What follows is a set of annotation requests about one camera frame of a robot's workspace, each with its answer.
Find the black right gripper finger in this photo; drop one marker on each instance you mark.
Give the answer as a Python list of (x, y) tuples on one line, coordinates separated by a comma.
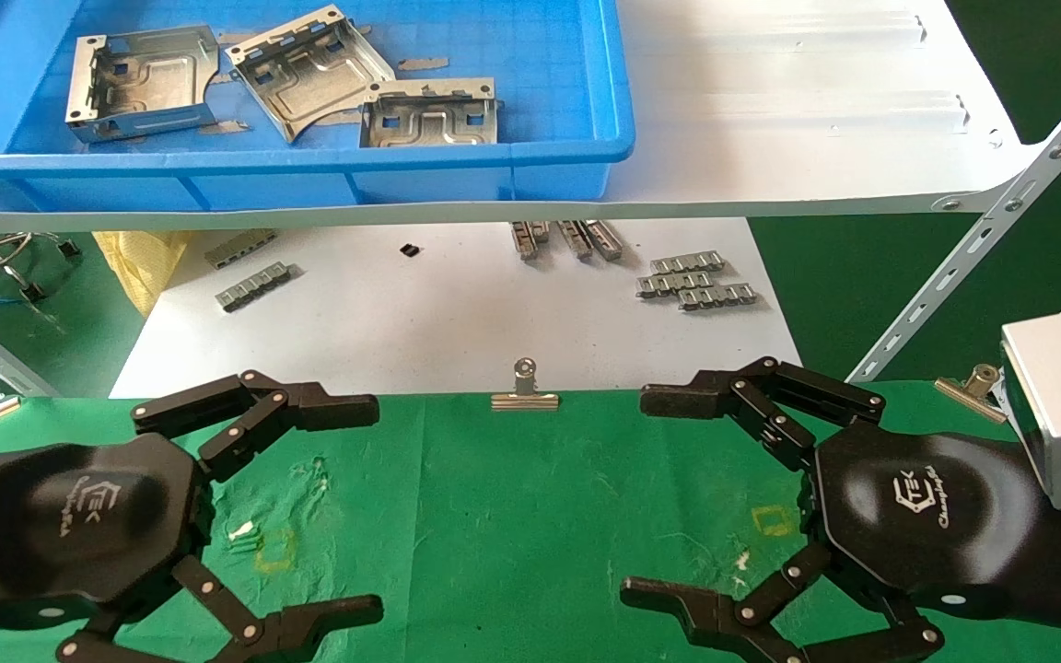
[(687, 401), (705, 617)]

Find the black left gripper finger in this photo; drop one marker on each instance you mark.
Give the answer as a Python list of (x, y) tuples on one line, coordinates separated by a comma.
[(328, 412), (309, 622)]

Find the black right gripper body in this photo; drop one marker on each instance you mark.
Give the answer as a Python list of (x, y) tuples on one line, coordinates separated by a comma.
[(936, 525)]

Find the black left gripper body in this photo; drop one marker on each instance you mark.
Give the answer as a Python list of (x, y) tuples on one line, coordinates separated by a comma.
[(79, 525)]

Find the stamped metal bracket part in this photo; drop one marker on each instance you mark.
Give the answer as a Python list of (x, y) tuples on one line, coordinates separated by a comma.
[(144, 74), (429, 124), (309, 74)]

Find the small grey comb part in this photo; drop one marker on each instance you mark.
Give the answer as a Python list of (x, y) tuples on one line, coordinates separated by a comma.
[(687, 262), (542, 230), (673, 284), (604, 239), (523, 241), (240, 249), (719, 296), (254, 285), (575, 239)]

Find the tiny black clip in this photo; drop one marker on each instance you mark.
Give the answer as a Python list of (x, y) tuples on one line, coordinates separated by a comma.
[(410, 249)]

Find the green cloth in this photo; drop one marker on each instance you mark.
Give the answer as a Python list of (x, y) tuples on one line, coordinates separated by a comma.
[(512, 534)]

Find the yellow cloth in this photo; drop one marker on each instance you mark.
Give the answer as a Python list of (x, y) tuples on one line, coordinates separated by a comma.
[(139, 267)]

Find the small black connector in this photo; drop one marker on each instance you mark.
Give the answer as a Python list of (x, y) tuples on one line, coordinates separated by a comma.
[(69, 248), (33, 291)]

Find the long white slotted strut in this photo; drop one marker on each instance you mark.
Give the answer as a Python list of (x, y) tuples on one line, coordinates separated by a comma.
[(982, 235)]

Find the white metal shelf board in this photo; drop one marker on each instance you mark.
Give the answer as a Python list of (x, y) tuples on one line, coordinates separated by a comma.
[(770, 110)]

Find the blue plastic bin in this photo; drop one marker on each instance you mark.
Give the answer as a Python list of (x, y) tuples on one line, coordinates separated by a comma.
[(540, 92)]

